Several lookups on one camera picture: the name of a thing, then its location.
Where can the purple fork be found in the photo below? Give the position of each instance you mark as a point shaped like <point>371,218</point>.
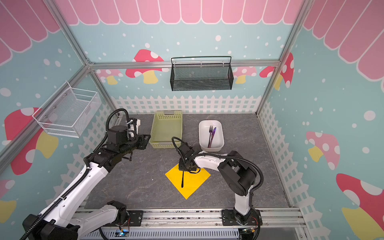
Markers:
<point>210,136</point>

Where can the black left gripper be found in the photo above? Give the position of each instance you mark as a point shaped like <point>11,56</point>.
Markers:
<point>143,143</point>

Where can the purple knife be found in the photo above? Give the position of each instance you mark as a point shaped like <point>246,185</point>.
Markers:
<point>213,134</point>

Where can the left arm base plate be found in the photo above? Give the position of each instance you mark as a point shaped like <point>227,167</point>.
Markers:
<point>132,218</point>

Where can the black mesh wall basket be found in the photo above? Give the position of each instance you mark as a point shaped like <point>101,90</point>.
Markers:
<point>207,73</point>

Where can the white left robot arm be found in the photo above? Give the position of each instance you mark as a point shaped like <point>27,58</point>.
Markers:
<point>56,221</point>

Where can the white plastic tub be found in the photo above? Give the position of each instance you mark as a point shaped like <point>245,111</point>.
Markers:
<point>218,141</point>

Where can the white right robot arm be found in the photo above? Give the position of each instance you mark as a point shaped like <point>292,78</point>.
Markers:
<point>242,176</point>

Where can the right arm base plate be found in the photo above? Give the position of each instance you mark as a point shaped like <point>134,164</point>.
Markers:
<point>230,217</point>

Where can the purple spoon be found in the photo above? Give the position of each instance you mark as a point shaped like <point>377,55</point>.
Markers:
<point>182,181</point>

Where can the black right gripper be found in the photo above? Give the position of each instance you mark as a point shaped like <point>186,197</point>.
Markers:
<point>184,166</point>

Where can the white wire wall basket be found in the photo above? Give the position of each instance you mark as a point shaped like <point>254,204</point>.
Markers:
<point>68,112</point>

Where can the yellow paper napkin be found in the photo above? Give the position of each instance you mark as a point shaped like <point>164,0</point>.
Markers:
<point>192,181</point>

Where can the green perforated plastic basket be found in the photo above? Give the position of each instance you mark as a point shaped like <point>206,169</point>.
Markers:
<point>166,124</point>

